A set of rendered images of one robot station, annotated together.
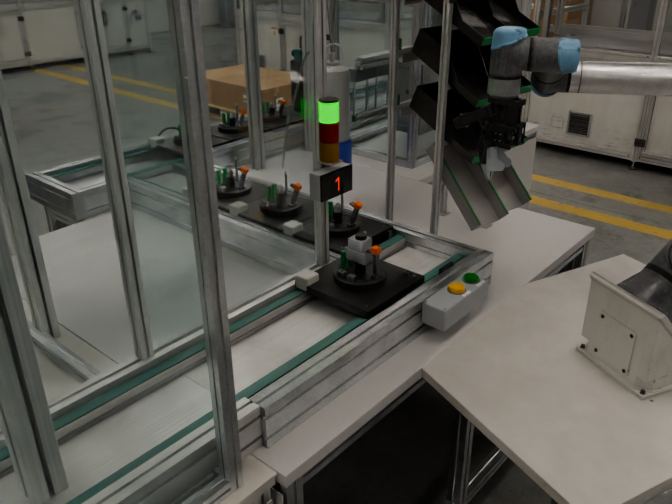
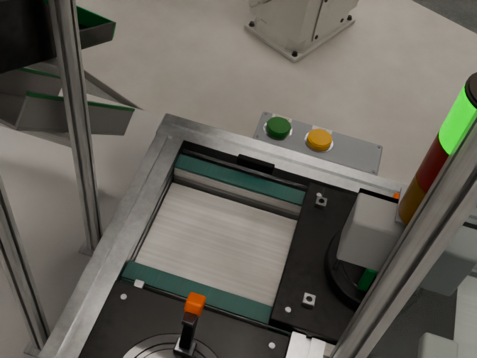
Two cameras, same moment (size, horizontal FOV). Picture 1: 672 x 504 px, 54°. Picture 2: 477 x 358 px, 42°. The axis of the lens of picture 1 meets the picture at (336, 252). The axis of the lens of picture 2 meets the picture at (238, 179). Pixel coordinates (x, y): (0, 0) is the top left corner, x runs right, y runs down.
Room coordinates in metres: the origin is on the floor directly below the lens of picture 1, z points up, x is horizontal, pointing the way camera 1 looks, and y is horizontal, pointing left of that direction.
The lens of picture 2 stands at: (1.93, 0.21, 1.70)
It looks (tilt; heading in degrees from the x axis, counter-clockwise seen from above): 52 degrees down; 237
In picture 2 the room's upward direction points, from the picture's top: 10 degrees clockwise
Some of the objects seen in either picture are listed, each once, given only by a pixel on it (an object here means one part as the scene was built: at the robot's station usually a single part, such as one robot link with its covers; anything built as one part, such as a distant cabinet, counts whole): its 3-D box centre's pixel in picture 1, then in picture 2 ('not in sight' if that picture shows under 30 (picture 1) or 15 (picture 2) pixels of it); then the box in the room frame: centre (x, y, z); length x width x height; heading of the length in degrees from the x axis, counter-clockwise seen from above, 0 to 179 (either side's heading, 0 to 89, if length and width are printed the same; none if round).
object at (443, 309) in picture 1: (455, 300); (314, 153); (1.46, -0.31, 0.93); 0.21 x 0.07 x 0.06; 139
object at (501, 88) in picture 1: (504, 86); not in sight; (1.56, -0.40, 1.45); 0.08 x 0.08 x 0.05
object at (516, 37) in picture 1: (509, 52); not in sight; (1.56, -0.40, 1.53); 0.09 x 0.08 x 0.11; 76
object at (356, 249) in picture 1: (357, 245); not in sight; (1.52, -0.06, 1.06); 0.08 x 0.04 x 0.07; 49
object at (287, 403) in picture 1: (391, 327); (418, 221); (1.36, -0.13, 0.91); 0.89 x 0.06 x 0.11; 139
